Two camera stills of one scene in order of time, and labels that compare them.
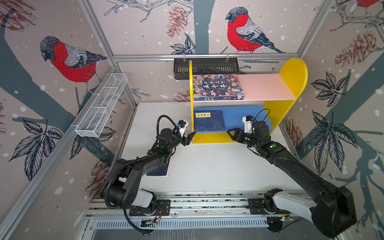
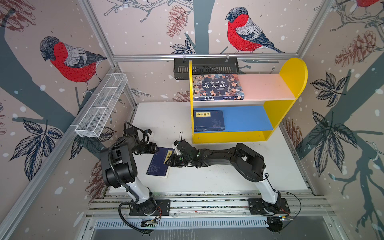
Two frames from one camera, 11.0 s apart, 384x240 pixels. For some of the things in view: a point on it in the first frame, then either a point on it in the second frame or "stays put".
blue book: (208, 120) stays put
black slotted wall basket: (202, 66) stays put
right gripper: (236, 133) to (174, 160)
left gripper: (187, 141) to (151, 149)
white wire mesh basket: (99, 107) stays put
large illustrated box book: (217, 87) stays put
